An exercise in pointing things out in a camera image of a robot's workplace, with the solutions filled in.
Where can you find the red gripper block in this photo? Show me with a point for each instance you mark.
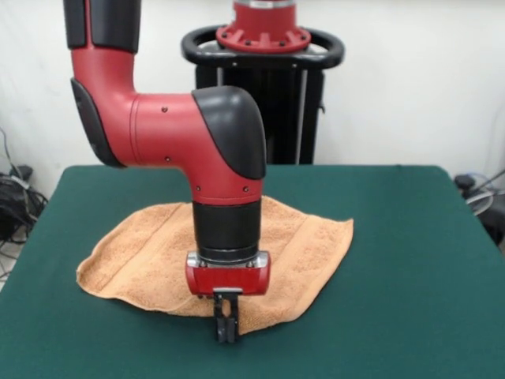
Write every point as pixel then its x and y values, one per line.
pixel 229 278

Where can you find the orange-brown terry towel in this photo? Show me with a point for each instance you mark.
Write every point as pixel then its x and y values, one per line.
pixel 138 256

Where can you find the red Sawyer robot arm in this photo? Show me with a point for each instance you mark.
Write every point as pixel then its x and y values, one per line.
pixel 165 130

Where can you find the dark green table cloth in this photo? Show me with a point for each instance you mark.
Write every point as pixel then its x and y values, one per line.
pixel 394 296

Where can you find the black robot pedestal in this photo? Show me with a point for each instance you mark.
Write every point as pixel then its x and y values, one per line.
pixel 292 98

